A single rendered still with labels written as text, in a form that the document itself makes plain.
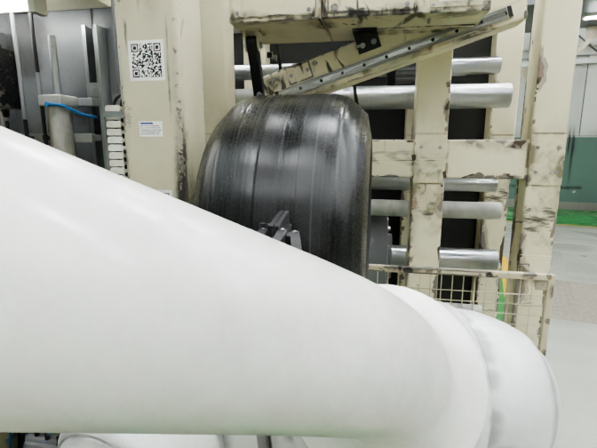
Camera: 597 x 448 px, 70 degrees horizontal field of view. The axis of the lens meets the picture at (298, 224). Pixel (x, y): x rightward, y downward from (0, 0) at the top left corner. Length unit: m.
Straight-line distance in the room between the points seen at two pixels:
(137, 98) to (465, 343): 0.81
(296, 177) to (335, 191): 0.06
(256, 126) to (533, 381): 0.58
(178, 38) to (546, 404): 0.83
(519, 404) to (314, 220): 0.44
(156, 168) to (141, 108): 0.12
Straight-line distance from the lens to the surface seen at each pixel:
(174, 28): 0.92
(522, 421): 0.27
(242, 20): 1.15
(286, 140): 0.70
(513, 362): 0.27
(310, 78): 1.23
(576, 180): 9.92
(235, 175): 0.68
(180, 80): 0.91
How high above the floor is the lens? 1.36
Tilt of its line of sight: 11 degrees down
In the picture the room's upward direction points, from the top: straight up
